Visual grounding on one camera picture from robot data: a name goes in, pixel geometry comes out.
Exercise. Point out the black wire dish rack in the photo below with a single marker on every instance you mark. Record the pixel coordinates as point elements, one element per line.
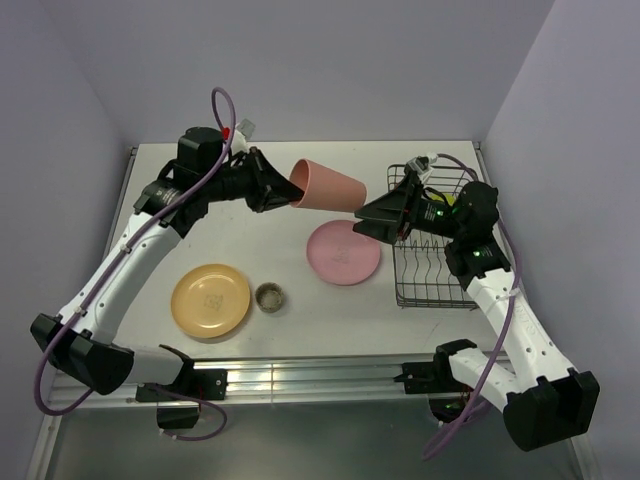
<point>422,276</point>

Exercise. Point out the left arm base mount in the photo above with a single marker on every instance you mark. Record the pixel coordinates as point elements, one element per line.
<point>207,382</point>

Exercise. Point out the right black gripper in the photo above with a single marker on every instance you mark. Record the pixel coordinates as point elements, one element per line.
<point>391,207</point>

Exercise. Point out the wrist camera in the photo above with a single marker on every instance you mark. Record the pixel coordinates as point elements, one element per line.
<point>423,166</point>
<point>240,132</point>

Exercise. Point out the pink plastic plate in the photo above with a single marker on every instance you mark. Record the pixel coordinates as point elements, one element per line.
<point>340,256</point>

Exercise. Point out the small grey speckled dish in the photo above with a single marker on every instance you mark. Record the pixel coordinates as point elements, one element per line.
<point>270,297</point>

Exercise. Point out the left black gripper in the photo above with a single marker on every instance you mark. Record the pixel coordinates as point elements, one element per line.
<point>271,188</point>

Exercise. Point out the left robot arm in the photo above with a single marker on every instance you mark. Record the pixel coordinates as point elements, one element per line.
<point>208,167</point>

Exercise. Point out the lime green bowl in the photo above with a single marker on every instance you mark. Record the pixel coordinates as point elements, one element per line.
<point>447,199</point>

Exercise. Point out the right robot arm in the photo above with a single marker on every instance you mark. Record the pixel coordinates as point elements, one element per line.
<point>542,397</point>

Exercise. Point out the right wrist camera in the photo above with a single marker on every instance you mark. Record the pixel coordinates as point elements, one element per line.
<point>423,166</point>

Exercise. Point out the aluminium table rail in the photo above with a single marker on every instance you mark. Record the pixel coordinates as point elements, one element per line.
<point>277,381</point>

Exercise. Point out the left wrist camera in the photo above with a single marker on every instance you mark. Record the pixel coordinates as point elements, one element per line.
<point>240,132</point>

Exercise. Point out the orange plastic plate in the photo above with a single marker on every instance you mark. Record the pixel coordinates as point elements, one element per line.
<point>210,301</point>

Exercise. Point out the salmon plastic cup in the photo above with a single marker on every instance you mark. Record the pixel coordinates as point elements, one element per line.
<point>326,189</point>

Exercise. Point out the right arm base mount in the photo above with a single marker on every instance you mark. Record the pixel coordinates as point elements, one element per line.
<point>428,378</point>

